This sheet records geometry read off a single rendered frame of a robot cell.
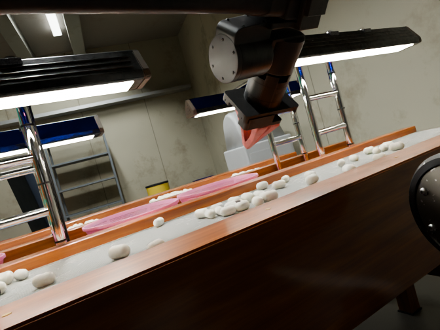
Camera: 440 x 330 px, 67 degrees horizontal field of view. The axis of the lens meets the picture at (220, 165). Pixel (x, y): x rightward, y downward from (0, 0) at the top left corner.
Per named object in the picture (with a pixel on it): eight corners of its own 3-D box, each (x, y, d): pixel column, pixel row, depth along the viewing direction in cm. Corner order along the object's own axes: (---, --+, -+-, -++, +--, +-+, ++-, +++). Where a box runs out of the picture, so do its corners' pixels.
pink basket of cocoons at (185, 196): (283, 200, 101) (274, 169, 101) (207, 230, 88) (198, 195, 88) (238, 201, 125) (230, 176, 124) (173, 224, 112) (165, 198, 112)
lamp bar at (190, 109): (306, 91, 162) (302, 77, 162) (194, 114, 132) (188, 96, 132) (295, 96, 169) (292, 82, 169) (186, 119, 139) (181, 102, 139)
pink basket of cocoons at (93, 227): (206, 225, 95) (197, 193, 94) (129, 265, 74) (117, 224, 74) (149, 231, 112) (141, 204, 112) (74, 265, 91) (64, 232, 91)
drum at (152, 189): (175, 215, 646) (165, 180, 645) (180, 217, 605) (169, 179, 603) (154, 222, 632) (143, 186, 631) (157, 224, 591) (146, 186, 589)
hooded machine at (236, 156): (314, 215, 348) (281, 95, 345) (268, 232, 330) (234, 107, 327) (283, 211, 411) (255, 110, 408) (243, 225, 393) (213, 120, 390)
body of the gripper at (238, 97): (220, 101, 51) (230, 57, 46) (272, 91, 56) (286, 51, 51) (243, 127, 48) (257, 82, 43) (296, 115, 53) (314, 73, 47)
